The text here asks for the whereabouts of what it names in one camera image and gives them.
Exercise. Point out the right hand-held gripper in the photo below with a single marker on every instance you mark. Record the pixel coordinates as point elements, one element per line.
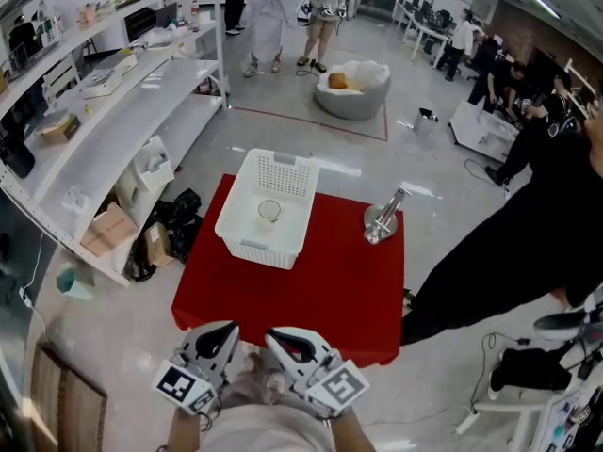
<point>337,386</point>

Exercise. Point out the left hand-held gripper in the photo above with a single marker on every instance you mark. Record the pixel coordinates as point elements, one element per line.
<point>176,384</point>

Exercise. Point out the white perforated plastic basket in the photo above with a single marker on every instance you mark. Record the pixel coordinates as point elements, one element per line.
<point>264,252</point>

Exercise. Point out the person's left forearm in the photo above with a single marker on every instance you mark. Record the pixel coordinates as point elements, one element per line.
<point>181,433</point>

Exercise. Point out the person's right forearm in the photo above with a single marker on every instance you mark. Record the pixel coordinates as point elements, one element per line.
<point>351,433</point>

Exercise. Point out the small cardboard box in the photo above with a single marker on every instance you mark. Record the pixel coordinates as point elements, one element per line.
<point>158,245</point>

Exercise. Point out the silver metal stand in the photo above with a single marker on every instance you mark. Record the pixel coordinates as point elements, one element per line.
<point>379,219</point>

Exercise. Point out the large cardboard box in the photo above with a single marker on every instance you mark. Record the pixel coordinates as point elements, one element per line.
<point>108,229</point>

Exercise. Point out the person's grey trousers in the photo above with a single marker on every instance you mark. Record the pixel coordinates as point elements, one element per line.
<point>254,384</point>

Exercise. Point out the red tablecloth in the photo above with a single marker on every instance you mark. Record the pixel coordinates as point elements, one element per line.
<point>330,290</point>

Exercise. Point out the person's white t-shirt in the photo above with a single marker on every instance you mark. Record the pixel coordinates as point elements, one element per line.
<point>268,433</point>

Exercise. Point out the pile of black plastic bags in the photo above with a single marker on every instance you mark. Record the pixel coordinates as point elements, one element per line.
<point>181,219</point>

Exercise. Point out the teal bin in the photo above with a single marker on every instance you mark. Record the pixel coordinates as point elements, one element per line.
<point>73,285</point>

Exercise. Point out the wooden board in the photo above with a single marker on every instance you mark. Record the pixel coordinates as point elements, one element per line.
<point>66,408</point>

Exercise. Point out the white power strip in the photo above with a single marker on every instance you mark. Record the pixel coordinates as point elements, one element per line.
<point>26,297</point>
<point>467,422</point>

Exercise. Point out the small white perforated basket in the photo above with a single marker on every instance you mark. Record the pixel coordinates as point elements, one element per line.
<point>155,172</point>

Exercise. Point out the clear plastic bag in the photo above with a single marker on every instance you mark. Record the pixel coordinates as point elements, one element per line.
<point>75,199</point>

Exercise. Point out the white metal shelf rack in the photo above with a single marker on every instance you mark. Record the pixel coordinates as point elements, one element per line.
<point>118,130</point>

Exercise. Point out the grey beanbag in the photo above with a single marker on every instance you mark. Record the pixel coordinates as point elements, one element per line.
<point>353,106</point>

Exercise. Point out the metal trash can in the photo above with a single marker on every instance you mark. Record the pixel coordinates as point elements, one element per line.
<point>425,123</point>

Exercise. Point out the white panel board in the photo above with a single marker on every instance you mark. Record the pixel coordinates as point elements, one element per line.
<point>560,426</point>

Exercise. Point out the orange cushion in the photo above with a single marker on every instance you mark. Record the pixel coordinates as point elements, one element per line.
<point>338,81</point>

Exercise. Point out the white cart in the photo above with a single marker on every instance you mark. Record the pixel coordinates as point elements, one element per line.
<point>476,130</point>

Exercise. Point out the white flat appliance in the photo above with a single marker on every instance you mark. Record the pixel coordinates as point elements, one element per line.
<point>106,80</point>

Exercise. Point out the white checked cloth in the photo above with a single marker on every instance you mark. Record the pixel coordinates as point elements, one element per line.
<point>275,21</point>

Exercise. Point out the black microwave oven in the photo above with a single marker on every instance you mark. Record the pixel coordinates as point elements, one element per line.
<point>140,25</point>

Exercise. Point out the black monitor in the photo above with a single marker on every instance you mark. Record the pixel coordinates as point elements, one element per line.
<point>167,14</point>

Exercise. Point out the white office desk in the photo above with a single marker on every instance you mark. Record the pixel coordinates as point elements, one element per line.
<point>424,28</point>

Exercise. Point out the pink toy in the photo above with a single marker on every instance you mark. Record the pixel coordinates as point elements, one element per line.
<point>87,17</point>

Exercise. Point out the whiteboard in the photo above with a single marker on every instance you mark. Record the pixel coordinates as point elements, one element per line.
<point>452,2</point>

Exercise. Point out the white metal frame stand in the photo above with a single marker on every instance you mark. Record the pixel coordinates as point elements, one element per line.
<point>518,408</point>

